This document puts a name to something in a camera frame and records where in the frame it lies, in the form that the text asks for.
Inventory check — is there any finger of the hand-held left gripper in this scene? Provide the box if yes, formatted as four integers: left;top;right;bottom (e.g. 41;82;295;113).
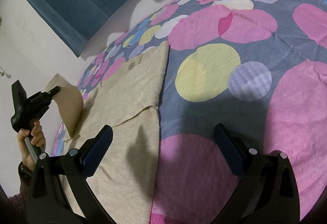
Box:
44;86;61;98

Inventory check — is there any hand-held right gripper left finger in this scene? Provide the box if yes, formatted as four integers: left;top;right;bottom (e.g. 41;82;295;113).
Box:
27;124;114;224

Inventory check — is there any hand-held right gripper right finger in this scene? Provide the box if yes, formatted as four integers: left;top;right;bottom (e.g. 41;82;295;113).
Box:
213;123;300;224

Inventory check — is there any beige knit sweater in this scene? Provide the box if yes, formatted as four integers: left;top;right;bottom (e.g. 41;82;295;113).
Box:
45;41;170;224

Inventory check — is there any person's left forearm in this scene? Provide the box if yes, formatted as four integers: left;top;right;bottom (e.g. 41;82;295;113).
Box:
7;175;32;224

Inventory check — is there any person's left hand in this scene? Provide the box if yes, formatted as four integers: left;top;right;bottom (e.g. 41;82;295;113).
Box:
17;120;47;171

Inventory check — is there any black wristwatch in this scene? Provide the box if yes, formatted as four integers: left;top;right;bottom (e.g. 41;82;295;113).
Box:
18;162;34;179

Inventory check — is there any polka dot blanket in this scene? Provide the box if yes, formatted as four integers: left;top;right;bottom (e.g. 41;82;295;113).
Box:
50;0;327;224

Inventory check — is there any wall hook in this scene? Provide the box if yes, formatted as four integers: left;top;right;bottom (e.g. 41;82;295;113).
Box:
0;65;12;79

